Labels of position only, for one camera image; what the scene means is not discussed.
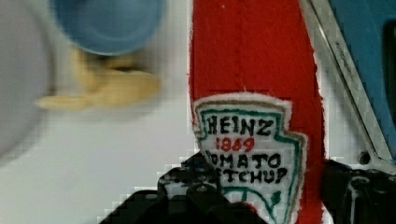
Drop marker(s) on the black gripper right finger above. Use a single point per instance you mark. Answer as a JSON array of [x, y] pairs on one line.
[[356, 196]]

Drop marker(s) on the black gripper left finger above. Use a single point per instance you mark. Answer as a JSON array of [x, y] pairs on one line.
[[188, 194]]

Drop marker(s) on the red plush ketchup bottle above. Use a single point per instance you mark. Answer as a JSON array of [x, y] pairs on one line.
[[256, 110]]

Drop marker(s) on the yellow plush chicken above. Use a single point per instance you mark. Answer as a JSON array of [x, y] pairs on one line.
[[107, 82]]

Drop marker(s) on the black toaster oven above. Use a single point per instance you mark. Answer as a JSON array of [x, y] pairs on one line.
[[354, 45]]

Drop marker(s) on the blue bowl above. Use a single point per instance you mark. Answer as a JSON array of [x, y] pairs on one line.
[[108, 27]]

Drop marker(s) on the lavender oval plate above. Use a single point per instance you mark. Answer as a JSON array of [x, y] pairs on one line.
[[24, 71]]

